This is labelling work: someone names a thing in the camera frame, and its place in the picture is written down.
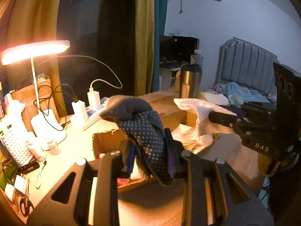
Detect white waffle cloth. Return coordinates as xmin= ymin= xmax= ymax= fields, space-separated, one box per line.
xmin=171 ymin=98 xmax=237 ymax=154

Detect pink plush toy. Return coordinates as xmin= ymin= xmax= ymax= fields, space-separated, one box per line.
xmin=98 ymin=153 xmax=130 ymax=186

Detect brown cardboard box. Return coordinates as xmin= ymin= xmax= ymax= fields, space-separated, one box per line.
xmin=92 ymin=90 xmax=269 ymax=195

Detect black marker pen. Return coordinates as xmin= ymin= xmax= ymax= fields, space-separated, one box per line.
xmin=17 ymin=160 xmax=40 ymax=175

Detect white pill bottle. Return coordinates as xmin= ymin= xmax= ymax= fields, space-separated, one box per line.
xmin=46 ymin=138 xmax=61 ymax=155

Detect grey padded headboard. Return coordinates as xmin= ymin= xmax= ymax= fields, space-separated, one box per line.
xmin=214 ymin=37 xmax=278 ymax=95

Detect white woven storage basket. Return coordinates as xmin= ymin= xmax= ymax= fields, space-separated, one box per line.
xmin=1 ymin=116 xmax=33 ymax=167

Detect white desk lamp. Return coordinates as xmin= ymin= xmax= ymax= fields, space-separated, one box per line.
xmin=1 ymin=40 xmax=71 ymax=144

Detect white power strip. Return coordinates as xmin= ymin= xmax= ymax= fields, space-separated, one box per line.
xmin=69 ymin=97 xmax=109 ymax=131

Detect stainless steel travel tumbler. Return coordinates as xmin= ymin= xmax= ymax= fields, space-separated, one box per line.
xmin=180 ymin=63 xmax=203 ymax=98

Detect clear plastic water bottle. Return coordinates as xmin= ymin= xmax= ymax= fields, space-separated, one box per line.
xmin=190 ymin=50 xmax=204 ymax=69

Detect white usb charger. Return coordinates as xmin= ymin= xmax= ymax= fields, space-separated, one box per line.
xmin=87 ymin=87 xmax=102 ymax=110

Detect yellow green curtain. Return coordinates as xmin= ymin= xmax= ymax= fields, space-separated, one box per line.
xmin=135 ymin=0 xmax=155 ymax=96

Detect black handled scissors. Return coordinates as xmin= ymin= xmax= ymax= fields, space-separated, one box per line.
xmin=19 ymin=194 xmax=34 ymax=217

